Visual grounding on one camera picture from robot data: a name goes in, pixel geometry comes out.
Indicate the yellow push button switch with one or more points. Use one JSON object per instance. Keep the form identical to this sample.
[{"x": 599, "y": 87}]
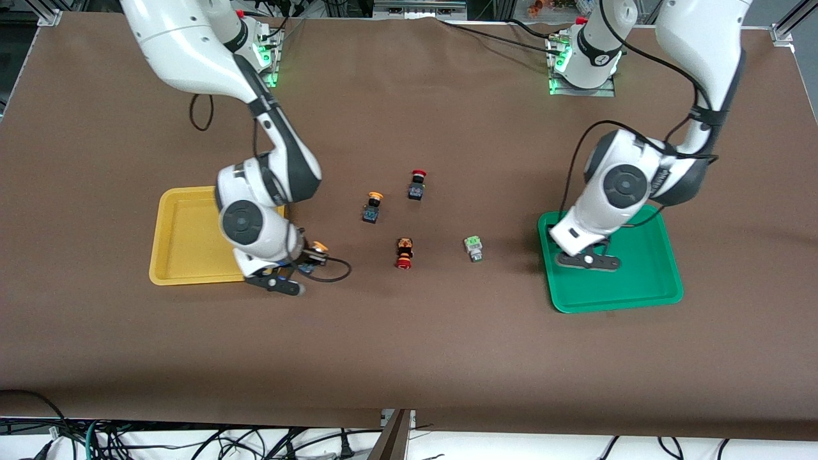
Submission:
[
  {"x": 318, "y": 246},
  {"x": 372, "y": 208}
]

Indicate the green push button switch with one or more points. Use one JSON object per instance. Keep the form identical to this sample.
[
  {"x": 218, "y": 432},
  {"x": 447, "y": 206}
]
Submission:
[{"x": 473, "y": 248}]

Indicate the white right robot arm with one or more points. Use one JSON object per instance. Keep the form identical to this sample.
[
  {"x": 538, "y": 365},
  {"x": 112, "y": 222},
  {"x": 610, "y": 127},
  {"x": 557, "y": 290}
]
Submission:
[{"x": 255, "y": 191}]

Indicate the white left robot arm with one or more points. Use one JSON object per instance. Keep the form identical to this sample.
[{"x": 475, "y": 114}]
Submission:
[{"x": 626, "y": 185}]

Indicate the green plastic tray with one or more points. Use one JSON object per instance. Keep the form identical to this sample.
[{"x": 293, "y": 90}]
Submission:
[{"x": 645, "y": 281}]

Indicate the yellow plastic tray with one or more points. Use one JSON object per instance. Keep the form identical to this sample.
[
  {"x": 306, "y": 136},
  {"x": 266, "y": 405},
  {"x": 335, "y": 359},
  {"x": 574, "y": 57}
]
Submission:
[{"x": 185, "y": 236}]

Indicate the brown table cloth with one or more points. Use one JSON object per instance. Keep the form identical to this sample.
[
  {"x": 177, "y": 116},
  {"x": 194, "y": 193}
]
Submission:
[{"x": 409, "y": 351}]

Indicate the wooden table leg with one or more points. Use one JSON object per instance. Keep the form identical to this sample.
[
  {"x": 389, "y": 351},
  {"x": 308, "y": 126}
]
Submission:
[{"x": 390, "y": 441}]

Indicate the red push button switch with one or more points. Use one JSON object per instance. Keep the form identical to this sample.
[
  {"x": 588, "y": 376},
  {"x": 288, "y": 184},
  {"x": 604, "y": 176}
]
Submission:
[
  {"x": 416, "y": 185},
  {"x": 404, "y": 253}
]

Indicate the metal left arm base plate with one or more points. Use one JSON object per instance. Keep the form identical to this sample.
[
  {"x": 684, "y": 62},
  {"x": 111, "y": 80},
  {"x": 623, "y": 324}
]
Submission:
[{"x": 556, "y": 86}]

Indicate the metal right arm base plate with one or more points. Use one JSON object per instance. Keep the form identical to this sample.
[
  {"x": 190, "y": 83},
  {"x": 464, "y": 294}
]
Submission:
[{"x": 273, "y": 64}]

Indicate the aluminium frame profile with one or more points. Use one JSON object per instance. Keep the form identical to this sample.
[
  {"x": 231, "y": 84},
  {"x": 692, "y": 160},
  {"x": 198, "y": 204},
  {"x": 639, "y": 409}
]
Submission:
[{"x": 789, "y": 25}]

